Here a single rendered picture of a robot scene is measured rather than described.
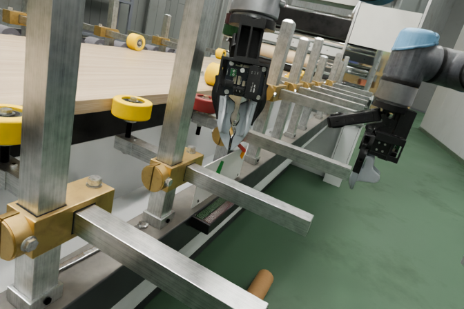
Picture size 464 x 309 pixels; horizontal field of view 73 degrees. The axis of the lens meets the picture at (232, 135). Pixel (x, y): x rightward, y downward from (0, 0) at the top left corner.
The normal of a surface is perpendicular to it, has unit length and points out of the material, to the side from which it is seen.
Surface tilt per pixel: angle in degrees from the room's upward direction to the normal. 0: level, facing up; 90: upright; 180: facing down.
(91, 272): 0
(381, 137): 90
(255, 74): 86
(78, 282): 0
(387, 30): 90
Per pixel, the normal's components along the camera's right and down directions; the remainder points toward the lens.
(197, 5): -0.43, 0.16
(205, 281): 0.24, -0.93
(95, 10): 0.63, 0.37
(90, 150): 0.87, 0.33
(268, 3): 0.47, 0.29
